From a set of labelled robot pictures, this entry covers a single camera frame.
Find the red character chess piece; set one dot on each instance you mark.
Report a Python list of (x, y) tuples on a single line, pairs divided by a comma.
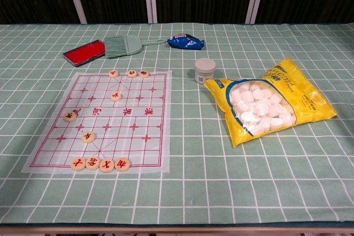
[(132, 73), (107, 166), (92, 162), (122, 164), (78, 163), (115, 96), (70, 116), (144, 74), (114, 74), (88, 137)]

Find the translucent red-lined chess board mat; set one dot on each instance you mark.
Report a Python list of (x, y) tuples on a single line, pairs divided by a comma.
[(130, 136)]

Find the white lidded jar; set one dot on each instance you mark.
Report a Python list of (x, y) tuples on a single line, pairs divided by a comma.
[(205, 69)]

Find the blue snack packet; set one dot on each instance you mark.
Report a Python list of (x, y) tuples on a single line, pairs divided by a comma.
[(186, 41)]

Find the green hand brush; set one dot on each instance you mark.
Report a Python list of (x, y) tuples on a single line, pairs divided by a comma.
[(123, 46)]

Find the green checkered tablecloth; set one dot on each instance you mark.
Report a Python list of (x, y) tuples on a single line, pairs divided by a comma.
[(193, 186)]

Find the yellow marshmallow bag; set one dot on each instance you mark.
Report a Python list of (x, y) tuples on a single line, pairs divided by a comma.
[(271, 103)]

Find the red ink pad black case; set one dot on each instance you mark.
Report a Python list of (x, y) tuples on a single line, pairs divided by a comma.
[(83, 52)]

